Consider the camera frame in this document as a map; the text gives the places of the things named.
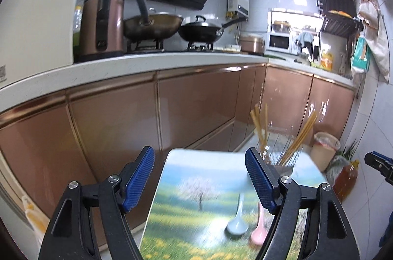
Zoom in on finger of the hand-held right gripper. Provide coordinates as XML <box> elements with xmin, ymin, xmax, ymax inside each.
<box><xmin>364</xmin><ymin>151</ymin><xmax>393</xmax><ymax>184</ymax></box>

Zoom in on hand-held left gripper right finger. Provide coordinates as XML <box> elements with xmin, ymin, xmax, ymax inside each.
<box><xmin>245</xmin><ymin>147</ymin><xmax>360</xmax><ymax>260</ymax></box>

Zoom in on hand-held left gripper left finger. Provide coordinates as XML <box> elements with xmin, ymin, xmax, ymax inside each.
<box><xmin>38</xmin><ymin>146</ymin><xmax>155</xmax><ymax>260</ymax></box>

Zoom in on pale blue ceramic spoon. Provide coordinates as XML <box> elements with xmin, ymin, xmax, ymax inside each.
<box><xmin>226</xmin><ymin>193</ymin><xmax>249</xmax><ymax>235</ymax></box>

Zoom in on metal wire utensil holder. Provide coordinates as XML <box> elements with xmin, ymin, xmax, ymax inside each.
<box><xmin>254</xmin><ymin>122</ymin><xmax>308</xmax><ymax>171</ymax></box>

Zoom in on pink ceramic spoon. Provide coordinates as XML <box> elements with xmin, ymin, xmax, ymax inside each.
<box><xmin>249</xmin><ymin>202</ymin><xmax>268</xmax><ymax>246</ymax></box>

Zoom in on plastic bag of green onions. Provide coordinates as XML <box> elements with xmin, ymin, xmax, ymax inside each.
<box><xmin>326</xmin><ymin>140</ymin><xmax>359</xmax><ymax>184</ymax></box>

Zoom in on amber cooking oil bottle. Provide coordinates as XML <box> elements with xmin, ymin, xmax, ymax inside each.
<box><xmin>332</xmin><ymin>159</ymin><xmax>360</xmax><ymax>203</ymax></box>

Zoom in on beige trash bin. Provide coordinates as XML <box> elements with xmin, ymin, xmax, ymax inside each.
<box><xmin>311</xmin><ymin>131</ymin><xmax>341</xmax><ymax>172</ymax></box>

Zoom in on copper kitchen cabinets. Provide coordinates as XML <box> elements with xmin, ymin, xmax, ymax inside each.
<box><xmin>0</xmin><ymin>63</ymin><xmax>358</xmax><ymax>244</ymax></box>

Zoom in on person's blue clothing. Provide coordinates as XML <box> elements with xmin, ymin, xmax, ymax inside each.
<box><xmin>380</xmin><ymin>215</ymin><xmax>393</xmax><ymax>250</ymax></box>

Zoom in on teal hanging bag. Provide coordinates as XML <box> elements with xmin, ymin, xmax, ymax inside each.
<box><xmin>351</xmin><ymin>35</ymin><xmax>369</xmax><ymax>75</ymax></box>

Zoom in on yellow plastic bottle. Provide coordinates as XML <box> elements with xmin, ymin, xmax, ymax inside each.
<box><xmin>320</xmin><ymin>50</ymin><xmax>334</xmax><ymax>70</ymax></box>

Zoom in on white hanging bag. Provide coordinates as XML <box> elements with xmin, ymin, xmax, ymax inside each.
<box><xmin>357</xmin><ymin>0</ymin><xmax>390</xmax><ymax>83</ymax></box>

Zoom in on copper rice cooker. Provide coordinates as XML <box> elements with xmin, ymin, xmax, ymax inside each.
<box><xmin>239</xmin><ymin>34</ymin><xmax>265</xmax><ymax>56</ymax></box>

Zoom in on gas stove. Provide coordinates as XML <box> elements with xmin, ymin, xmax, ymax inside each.
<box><xmin>125</xmin><ymin>38</ymin><xmax>215</xmax><ymax>54</ymax></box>

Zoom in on white microwave oven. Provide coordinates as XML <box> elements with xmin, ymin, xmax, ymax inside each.
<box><xmin>265</xmin><ymin>32</ymin><xmax>293</xmax><ymax>53</ymax></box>

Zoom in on grey blue cloth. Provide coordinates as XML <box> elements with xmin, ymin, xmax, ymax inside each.
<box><xmin>295</xmin><ymin>31</ymin><xmax>314</xmax><ymax>47</ymax></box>

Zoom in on bronze wok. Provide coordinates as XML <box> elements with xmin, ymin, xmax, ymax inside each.
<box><xmin>123</xmin><ymin>0</ymin><xmax>184</xmax><ymax>41</ymax></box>

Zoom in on black dish rack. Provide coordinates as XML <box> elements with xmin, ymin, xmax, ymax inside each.
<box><xmin>317</xmin><ymin>0</ymin><xmax>363</xmax><ymax>37</ymax></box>

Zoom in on black wok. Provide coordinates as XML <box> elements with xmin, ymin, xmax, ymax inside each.
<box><xmin>178</xmin><ymin>15</ymin><xmax>248</xmax><ymax>43</ymax></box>

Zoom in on brown electric kettle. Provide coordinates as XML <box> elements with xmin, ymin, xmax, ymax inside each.
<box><xmin>75</xmin><ymin>0</ymin><xmax>127</xmax><ymax>63</ymax></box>

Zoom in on white appliance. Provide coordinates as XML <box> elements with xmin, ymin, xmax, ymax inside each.
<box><xmin>0</xmin><ymin>0</ymin><xmax>88</xmax><ymax>90</ymax></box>

